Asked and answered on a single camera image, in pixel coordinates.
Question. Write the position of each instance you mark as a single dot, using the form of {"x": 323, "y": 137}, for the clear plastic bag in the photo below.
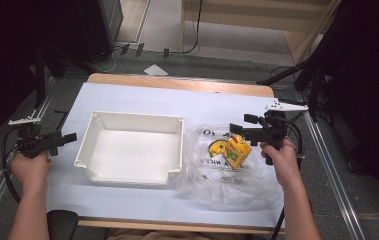
{"x": 227, "y": 186}

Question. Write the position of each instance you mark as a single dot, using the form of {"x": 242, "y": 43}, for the black metal stand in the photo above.
{"x": 305, "y": 73}
{"x": 40, "y": 78}

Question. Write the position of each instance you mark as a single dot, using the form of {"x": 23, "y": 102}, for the black tape strip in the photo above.
{"x": 166, "y": 53}
{"x": 125, "y": 49}
{"x": 139, "y": 49}

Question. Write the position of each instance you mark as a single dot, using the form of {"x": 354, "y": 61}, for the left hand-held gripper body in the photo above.
{"x": 35, "y": 142}

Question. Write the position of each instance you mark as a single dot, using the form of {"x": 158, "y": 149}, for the black cabinet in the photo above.
{"x": 105, "y": 23}

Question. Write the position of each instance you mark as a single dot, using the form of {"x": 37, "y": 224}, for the person's left hand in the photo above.
{"x": 30, "y": 170}

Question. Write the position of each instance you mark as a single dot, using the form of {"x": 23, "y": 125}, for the light wooden shelf frame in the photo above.
{"x": 253, "y": 18}

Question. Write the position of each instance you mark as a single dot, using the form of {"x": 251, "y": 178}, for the white table mat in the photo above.
{"x": 137, "y": 96}

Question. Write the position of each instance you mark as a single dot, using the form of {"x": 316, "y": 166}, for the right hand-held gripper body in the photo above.
{"x": 272, "y": 131}

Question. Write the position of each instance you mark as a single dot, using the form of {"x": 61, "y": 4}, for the white plastic bin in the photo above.
{"x": 132, "y": 150}

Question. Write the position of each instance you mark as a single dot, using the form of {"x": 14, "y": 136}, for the person's right hand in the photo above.
{"x": 285, "y": 163}

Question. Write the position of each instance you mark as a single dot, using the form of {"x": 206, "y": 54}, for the white paper sheet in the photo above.
{"x": 156, "y": 70}

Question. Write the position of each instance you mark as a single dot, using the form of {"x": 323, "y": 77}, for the yellow carton box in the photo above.
{"x": 238, "y": 151}

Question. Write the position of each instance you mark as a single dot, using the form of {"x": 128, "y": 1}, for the black chair seat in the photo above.
{"x": 62, "y": 225}

